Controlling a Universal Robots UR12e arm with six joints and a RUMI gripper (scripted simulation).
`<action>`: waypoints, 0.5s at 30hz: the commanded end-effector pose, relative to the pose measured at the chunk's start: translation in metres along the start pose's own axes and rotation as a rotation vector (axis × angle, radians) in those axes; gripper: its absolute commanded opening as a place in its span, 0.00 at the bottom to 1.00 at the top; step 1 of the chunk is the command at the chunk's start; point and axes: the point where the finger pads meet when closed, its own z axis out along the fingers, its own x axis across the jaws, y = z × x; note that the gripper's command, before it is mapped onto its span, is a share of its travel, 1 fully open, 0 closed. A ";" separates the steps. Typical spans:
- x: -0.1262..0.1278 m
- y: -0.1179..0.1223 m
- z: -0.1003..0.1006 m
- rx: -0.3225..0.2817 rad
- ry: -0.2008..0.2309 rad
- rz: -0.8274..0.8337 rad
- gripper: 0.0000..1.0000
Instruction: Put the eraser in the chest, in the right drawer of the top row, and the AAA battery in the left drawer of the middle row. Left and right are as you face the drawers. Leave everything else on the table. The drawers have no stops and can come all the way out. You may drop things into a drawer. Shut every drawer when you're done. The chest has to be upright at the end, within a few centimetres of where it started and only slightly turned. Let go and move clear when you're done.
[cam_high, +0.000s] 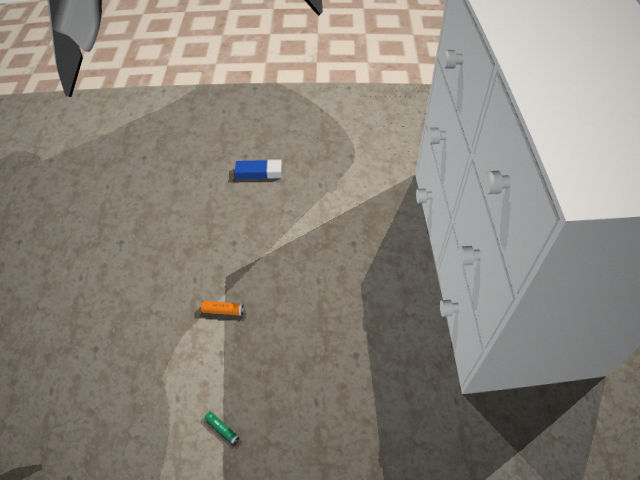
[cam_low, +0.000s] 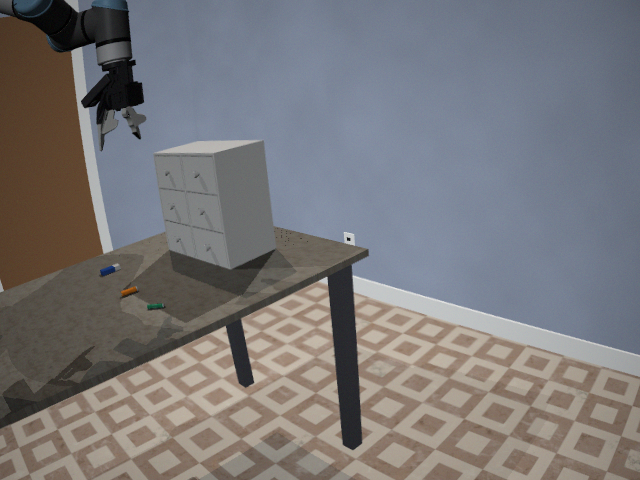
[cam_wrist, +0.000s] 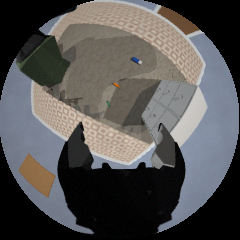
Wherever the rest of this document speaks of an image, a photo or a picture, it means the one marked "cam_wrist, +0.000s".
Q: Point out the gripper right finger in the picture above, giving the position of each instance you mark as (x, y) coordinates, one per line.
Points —
(167, 156)

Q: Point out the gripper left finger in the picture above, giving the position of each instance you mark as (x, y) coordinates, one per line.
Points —
(75, 159)

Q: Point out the grey chest of drawers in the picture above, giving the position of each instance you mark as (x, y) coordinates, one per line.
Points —
(190, 118)

